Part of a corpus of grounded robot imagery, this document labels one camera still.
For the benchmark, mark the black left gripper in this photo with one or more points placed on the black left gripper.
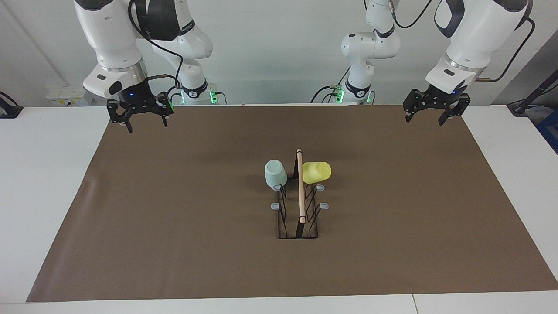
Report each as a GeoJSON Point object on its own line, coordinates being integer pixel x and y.
{"type": "Point", "coordinates": [445, 92]}

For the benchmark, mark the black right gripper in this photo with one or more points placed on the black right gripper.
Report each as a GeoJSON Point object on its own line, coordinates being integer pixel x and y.
{"type": "Point", "coordinates": [136, 96]}

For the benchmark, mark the yellow plastic cup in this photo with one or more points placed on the yellow plastic cup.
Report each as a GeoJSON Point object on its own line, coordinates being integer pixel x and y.
{"type": "Point", "coordinates": [316, 173]}

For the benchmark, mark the pale green plastic cup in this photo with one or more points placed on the pale green plastic cup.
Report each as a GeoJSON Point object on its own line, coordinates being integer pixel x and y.
{"type": "Point", "coordinates": [275, 174]}

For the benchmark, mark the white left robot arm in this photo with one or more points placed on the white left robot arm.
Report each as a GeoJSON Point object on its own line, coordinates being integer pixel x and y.
{"type": "Point", "coordinates": [479, 30]}

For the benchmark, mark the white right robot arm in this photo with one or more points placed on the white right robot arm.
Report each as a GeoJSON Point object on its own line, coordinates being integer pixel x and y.
{"type": "Point", "coordinates": [113, 39]}

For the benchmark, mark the white power strip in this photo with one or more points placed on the white power strip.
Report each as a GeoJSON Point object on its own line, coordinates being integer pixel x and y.
{"type": "Point", "coordinates": [65, 96]}

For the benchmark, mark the black stand pole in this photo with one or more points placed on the black stand pole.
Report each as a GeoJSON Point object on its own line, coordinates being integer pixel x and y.
{"type": "Point", "coordinates": [534, 93]}

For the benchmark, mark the black table clamp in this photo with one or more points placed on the black table clamp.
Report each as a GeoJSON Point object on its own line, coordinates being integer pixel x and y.
{"type": "Point", "coordinates": [8, 111]}

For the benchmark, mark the brown table mat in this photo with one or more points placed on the brown table mat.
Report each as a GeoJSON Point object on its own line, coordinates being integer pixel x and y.
{"type": "Point", "coordinates": [218, 244]}

